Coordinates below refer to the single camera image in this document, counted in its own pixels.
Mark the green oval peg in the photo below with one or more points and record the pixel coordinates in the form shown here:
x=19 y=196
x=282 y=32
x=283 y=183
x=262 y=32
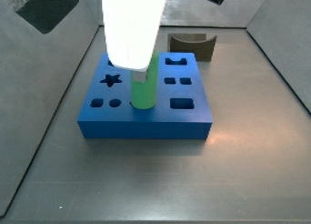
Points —
x=143 y=91

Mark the dark grey curved block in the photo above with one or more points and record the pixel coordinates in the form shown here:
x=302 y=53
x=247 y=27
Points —
x=192 y=43

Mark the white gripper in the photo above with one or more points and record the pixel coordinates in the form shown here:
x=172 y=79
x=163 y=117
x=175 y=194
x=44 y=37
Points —
x=131 y=24

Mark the blue shape sorter block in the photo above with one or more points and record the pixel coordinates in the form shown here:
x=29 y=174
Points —
x=180 y=114

